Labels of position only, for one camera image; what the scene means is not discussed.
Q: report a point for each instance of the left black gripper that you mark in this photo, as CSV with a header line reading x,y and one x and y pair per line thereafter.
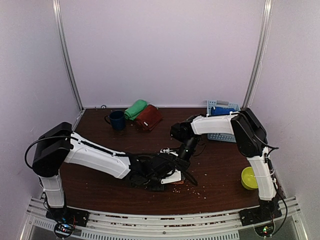
x,y
156,188

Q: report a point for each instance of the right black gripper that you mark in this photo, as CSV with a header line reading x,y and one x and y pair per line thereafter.
x,y
183,164

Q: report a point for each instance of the orange patterned towel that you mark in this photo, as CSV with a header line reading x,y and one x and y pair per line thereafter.
x,y
180,182

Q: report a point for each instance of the light blue plastic basket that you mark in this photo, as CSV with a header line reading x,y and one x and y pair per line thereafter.
x,y
219,104

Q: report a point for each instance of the blue towel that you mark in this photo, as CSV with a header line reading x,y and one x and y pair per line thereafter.
x,y
219,111

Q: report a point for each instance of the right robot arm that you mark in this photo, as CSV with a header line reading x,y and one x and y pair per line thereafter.
x,y
251,140

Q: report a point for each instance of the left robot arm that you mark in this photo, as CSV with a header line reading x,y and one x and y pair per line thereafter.
x,y
61,145

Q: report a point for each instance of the brown rolled towel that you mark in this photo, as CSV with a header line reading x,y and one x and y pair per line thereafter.
x,y
149,118

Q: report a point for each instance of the yellow-green bowl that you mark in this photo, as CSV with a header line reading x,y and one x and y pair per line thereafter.
x,y
248,179

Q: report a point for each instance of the green rolled towel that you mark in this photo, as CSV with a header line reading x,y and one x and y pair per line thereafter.
x,y
133,111

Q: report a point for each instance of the dark blue mug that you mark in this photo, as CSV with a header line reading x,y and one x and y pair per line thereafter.
x,y
116,119

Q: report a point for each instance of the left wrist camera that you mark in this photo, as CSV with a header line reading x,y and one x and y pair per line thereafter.
x,y
173,177

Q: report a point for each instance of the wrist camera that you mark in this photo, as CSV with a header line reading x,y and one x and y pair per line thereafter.
x,y
173,177
169,151

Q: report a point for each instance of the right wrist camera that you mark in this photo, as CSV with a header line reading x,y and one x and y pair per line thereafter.
x,y
169,151

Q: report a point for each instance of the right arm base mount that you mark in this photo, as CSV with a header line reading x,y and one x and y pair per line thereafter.
x,y
262,219

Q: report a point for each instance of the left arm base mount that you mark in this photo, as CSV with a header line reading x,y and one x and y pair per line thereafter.
x,y
67,219

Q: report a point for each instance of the front aluminium rail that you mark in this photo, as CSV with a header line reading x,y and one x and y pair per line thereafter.
x,y
223,225

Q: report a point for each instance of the right aluminium frame post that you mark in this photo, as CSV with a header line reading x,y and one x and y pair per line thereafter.
x,y
260,51

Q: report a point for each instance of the aluminium frame post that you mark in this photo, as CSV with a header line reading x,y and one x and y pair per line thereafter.
x,y
65,53
260,51

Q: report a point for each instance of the left aluminium frame post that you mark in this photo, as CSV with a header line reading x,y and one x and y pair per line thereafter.
x,y
65,53

